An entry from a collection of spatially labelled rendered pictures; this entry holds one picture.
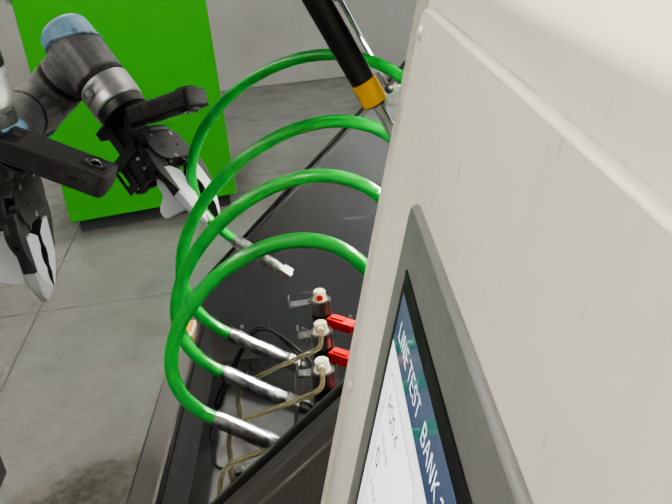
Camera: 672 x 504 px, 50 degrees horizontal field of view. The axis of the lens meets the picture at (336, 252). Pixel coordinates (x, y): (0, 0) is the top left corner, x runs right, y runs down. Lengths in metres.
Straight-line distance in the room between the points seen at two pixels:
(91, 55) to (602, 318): 0.98
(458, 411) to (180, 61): 3.92
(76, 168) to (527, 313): 0.61
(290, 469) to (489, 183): 0.44
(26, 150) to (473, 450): 0.62
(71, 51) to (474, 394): 0.94
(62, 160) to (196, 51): 3.37
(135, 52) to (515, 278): 3.92
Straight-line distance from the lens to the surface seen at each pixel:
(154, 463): 1.01
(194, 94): 0.99
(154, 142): 1.03
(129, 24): 4.09
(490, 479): 0.22
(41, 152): 0.78
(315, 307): 0.95
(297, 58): 0.90
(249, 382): 0.83
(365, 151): 1.21
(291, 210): 1.24
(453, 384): 0.26
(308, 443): 0.64
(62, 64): 1.12
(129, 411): 2.78
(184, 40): 4.11
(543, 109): 0.23
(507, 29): 0.30
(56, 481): 2.59
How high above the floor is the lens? 1.59
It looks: 26 degrees down
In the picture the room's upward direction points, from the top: 6 degrees counter-clockwise
